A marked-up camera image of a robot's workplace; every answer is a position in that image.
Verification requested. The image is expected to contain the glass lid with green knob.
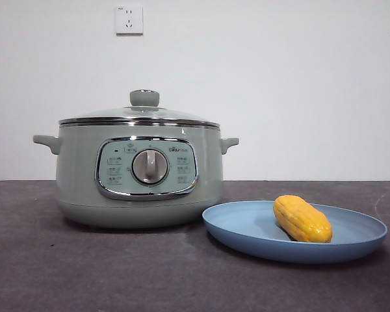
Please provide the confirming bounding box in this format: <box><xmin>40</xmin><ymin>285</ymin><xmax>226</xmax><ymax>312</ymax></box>
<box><xmin>58</xmin><ymin>89</ymin><xmax>221</xmax><ymax>127</ymax></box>

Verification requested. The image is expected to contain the yellow corn cob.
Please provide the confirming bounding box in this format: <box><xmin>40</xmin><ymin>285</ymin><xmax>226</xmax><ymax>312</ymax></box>
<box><xmin>272</xmin><ymin>194</ymin><xmax>333</xmax><ymax>243</ymax></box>

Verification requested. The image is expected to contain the blue round plate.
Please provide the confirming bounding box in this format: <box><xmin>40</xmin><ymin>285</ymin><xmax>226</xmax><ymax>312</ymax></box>
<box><xmin>201</xmin><ymin>200</ymin><xmax>389</xmax><ymax>264</ymax></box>

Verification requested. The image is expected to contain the pale green electric steamer pot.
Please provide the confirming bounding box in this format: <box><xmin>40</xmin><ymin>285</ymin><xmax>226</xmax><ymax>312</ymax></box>
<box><xmin>32</xmin><ymin>120</ymin><xmax>240</xmax><ymax>230</ymax></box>

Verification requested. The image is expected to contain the white wall socket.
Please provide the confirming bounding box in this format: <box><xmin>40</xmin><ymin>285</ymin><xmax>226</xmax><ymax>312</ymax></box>
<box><xmin>115</xmin><ymin>5</ymin><xmax>144</xmax><ymax>36</ymax></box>

